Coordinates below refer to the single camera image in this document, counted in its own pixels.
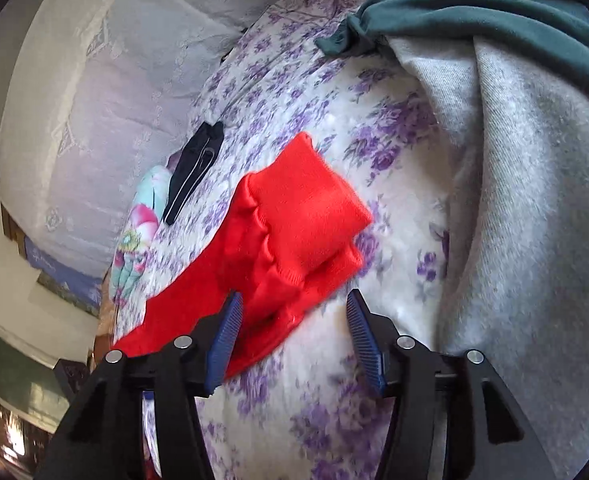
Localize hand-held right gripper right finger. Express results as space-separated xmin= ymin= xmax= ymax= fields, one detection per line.
xmin=345 ymin=289 xmax=557 ymax=480

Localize folded floral quilt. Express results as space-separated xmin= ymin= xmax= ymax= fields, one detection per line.
xmin=109 ymin=164 xmax=172 ymax=306

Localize white framed window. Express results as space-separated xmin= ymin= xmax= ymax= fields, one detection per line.
xmin=0 ymin=319 xmax=70 ymax=436

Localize red sweater blue white stripe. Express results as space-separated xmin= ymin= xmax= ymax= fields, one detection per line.
xmin=109 ymin=131 xmax=375 ymax=381

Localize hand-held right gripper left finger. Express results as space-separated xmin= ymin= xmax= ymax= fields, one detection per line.
xmin=34 ymin=291 xmax=245 ymax=480

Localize folded black pants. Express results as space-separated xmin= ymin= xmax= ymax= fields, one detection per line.
xmin=162 ymin=121 xmax=225 ymax=227

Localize purple floral bed sheet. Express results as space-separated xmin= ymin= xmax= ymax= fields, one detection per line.
xmin=114 ymin=0 xmax=455 ymax=480

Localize brown pillow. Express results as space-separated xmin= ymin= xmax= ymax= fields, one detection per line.
xmin=92 ymin=275 xmax=120 ymax=361

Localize teal green garment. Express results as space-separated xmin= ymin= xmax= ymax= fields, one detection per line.
xmin=314 ymin=0 xmax=589 ymax=106

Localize grey fleece garment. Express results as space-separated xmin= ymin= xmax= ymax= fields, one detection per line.
xmin=387 ymin=35 xmax=589 ymax=480

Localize blue printed bag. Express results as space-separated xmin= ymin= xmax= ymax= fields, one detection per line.
xmin=23 ymin=236 xmax=102 ymax=317

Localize white lace mosquito net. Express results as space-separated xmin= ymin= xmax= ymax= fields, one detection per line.
xmin=0 ymin=0 xmax=295 ymax=281

